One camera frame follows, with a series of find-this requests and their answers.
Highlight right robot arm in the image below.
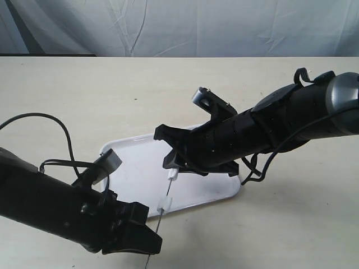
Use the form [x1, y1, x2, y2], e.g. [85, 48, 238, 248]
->
[154, 69, 358, 177]

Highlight white sheer curtain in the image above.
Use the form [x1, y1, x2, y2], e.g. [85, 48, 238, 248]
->
[1, 1, 358, 57]

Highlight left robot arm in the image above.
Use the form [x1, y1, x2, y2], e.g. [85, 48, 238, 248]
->
[1, 149, 162, 254]

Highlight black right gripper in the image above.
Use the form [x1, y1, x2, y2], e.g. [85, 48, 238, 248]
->
[153, 108, 271, 174]

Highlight white plastic tray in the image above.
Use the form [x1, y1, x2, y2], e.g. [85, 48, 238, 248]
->
[100, 134, 241, 217]

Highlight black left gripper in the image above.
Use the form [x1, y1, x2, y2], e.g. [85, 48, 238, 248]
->
[81, 190, 163, 255]

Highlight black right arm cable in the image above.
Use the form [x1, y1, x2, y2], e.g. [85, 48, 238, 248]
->
[240, 108, 359, 185]

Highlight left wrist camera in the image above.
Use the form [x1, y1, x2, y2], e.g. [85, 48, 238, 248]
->
[92, 149, 122, 185]

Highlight thin metal rod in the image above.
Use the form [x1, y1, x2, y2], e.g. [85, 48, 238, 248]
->
[144, 179, 172, 269]

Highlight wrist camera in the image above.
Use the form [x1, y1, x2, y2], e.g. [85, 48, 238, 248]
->
[192, 87, 237, 121]
[92, 149, 122, 185]

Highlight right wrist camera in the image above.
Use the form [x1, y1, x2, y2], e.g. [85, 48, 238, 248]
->
[192, 87, 237, 121]

